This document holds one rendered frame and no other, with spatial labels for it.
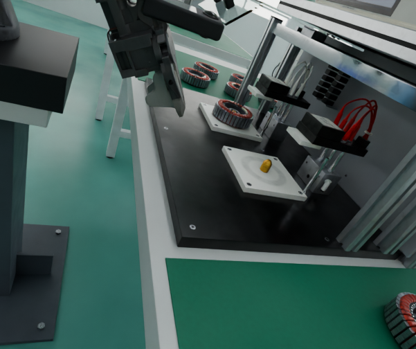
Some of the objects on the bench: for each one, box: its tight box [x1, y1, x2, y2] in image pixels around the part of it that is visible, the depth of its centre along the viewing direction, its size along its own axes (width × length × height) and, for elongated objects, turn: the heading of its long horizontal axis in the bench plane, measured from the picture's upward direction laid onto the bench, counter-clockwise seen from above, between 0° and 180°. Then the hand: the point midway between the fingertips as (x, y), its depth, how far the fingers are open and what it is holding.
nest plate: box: [221, 146, 307, 202], centre depth 64 cm, size 15×15×1 cm
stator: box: [180, 67, 210, 88], centre depth 109 cm, size 11×11×4 cm
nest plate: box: [199, 102, 263, 142], centre depth 82 cm, size 15×15×1 cm
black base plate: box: [145, 78, 402, 260], centre depth 74 cm, size 47×64×2 cm
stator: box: [212, 99, 254, 129], centre depth 81 cm, size 11×11×4 cm
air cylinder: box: [297, 155, 342, 195], centre depth 68 cm, size 5×8×6 cm
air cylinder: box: [260, 111, 292, 142], centre depth 87 cm, size 5×8×6 cm
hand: (183, 108), depth 51 cm, fingers closed
